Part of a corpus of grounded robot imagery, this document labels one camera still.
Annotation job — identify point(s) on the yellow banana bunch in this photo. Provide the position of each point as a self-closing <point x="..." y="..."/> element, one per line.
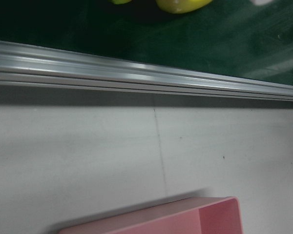
<point x="180" y="6"/>

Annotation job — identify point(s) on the pink plastic basket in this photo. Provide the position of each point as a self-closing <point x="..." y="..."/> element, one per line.
<point x="185" y="219"/>

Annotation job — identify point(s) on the green conveyor belt with rails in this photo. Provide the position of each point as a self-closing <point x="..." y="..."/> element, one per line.
<point x="161" y="44"/>

